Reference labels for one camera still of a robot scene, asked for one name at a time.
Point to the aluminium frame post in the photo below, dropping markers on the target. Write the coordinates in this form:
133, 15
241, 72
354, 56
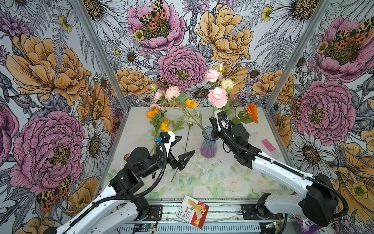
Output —
314, 23
94, 39

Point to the white small flower stem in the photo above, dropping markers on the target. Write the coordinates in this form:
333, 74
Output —
177, 125

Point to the pink carnation pair stem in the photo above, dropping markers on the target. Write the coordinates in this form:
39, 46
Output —
218, 96

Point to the red white bandage box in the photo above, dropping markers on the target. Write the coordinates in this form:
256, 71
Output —
193, 212

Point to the pink rose flower stem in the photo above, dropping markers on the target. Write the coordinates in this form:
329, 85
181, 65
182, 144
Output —
171, 92

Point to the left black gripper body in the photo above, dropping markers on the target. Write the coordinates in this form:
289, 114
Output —
159, 160

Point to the purple candy bag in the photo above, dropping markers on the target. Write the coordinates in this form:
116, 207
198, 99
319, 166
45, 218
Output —
307, 226

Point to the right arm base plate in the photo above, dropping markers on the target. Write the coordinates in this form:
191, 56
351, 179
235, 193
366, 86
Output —
248, 212

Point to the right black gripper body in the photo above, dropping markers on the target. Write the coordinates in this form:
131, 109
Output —
224, 135

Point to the cream white rose stem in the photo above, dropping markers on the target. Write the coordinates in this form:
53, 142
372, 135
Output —
227, 85

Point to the aluminium frame post right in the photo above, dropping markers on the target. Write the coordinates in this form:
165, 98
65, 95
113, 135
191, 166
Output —
314, 23

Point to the aluminium frame post left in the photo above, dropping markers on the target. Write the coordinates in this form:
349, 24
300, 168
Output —
94, 39

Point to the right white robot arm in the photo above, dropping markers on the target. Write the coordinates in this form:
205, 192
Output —
314, 195

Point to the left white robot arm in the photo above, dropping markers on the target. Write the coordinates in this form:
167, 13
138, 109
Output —
124, 198

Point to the purple blue glass vase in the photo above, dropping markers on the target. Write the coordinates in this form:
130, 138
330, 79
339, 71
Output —
208, 147

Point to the yellow poppy flower stem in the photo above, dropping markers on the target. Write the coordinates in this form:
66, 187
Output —
188, 107

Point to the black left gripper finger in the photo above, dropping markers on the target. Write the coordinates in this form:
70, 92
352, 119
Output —
177, 139
184, 159

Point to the small round orange sticker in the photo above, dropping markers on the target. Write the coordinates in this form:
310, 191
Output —
126, 156

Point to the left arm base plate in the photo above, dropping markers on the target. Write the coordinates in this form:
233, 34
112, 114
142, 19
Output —
155, 212

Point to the green circuit board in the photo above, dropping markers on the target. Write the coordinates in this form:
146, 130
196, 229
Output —
144, 228

